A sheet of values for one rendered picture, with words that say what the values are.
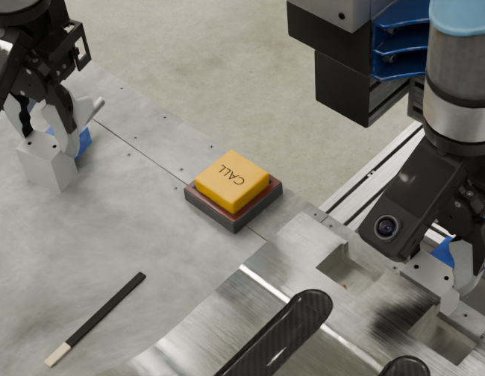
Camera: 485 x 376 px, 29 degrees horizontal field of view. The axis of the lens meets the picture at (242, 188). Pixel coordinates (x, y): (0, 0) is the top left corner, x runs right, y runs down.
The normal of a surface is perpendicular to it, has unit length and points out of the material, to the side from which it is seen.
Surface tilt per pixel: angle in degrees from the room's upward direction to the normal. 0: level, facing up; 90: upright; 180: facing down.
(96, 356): 0
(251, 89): 0
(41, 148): 0
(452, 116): 89
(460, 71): 90
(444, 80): 90
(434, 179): 32
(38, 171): 90
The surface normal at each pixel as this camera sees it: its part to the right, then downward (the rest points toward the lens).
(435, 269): -0.07, -0.67
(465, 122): -0.31, 0.72
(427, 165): -0.44, -0.26
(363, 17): 0.73, 0.47
